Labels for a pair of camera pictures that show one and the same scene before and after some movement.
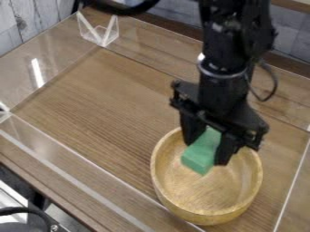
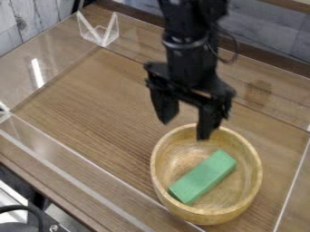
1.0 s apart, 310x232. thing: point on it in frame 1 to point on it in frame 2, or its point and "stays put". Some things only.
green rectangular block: (199, 155) to (202, 178)
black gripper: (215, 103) to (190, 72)
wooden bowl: (203, 198) stays put
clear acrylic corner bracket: (100, 35) stays put
